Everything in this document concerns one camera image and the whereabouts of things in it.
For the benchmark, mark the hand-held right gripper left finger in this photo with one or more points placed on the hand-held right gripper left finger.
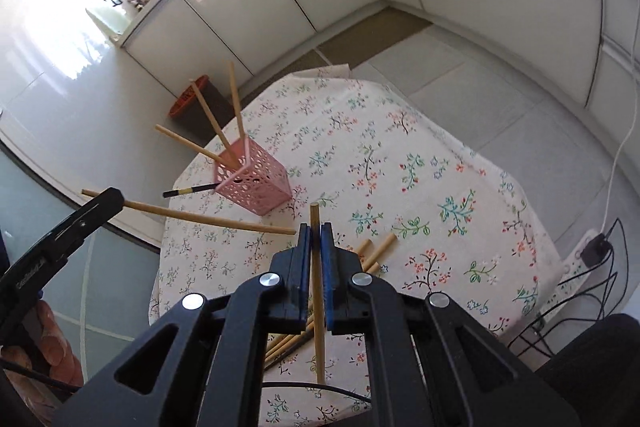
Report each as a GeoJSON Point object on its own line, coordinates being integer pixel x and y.
{"type": "Point", "coordinates": [304, 277]}

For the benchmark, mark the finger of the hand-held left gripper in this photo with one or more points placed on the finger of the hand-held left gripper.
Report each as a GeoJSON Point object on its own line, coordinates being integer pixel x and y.
{"type": "Point", "coordinates": [95, 212]}

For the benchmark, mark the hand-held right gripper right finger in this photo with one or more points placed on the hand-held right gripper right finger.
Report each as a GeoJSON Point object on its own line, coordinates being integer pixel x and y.
{"type": "Point", "coordinates": [327, 277]}

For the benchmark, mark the long bamboo chopstick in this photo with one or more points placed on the long bamboo chopstick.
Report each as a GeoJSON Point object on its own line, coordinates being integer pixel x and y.
{"type": "Point", "coordinates": [210, 117]}
{"type": "Point", "coordinates": [314, 217]}
{"type": "Point", "coordinates": [190, 144]}
{"type": "Point", "coordinates": [200, 218]}
{"type": "Point", "coordinates": [235, 102]}

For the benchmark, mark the pile of bamboo chopsticks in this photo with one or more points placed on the pile of bamboo chopsticks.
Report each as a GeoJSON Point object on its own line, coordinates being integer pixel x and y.
{"type": "Point", "coordinates": [387, 241]}

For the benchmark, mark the pink perforated utensil holder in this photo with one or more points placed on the pink perforated utensil holder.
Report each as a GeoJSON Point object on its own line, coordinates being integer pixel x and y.
{"type": "Point", "coordinates": [260, 187]}

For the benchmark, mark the floral tablecloth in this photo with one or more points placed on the floral tablecloth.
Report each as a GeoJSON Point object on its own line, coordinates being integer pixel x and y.
{"type": "Point", "coordinates": [400, 157]}

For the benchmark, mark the red-rimmed brown trash bin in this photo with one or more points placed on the red-rimmed brown trash bin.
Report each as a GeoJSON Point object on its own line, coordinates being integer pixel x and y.
{"type": "Point", "coordinates": [200, 107]}

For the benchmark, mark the white cutting board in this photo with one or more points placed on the white cutting board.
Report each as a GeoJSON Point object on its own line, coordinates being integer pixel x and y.
{"type": "Point", "coordinates": [107, 21]}

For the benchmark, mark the brown floor mat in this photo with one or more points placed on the brown floor mat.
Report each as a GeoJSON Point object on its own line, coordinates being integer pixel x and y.
{"type": "Point", "coordinates": [370, 37]}

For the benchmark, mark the black power adapter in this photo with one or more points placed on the black power adapter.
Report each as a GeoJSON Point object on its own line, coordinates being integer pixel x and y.
{"type": "Point", "coordinates": [595, 249]}

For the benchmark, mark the person's leg in dark trousers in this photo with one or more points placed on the person's leg in dark trousers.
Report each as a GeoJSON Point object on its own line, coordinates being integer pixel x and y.
{"type": "Point", "coordinates": [600, 372]}

